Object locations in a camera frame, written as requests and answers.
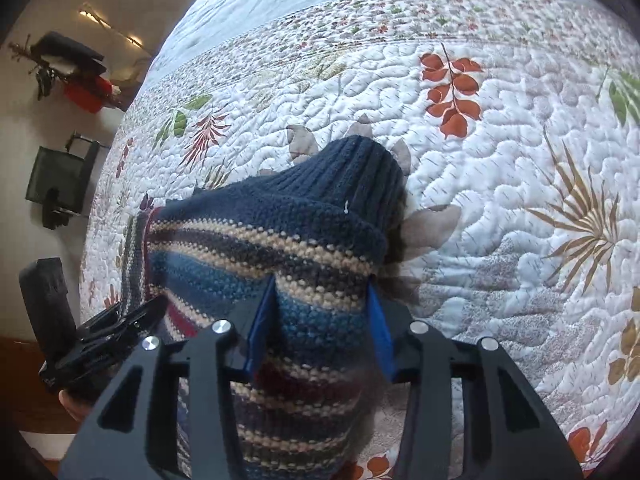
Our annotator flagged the striped knit sweater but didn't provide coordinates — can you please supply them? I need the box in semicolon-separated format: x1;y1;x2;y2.
120;136;404;479

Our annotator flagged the black office chair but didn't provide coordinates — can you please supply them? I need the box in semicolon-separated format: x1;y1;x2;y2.
25;132;111;231

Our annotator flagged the black wall rack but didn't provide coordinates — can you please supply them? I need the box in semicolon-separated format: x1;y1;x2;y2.
8;32;112;101

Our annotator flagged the red bag on wall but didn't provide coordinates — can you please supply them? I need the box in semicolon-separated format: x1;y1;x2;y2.
63;76;114;114

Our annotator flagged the person's left hand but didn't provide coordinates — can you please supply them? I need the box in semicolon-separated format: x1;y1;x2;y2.
58;389;93;422

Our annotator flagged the white floral quilt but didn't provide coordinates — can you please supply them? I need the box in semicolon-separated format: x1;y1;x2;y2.
79;0;639;479

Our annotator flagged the black box by bed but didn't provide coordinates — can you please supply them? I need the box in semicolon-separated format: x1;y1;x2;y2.
18;257;76;364

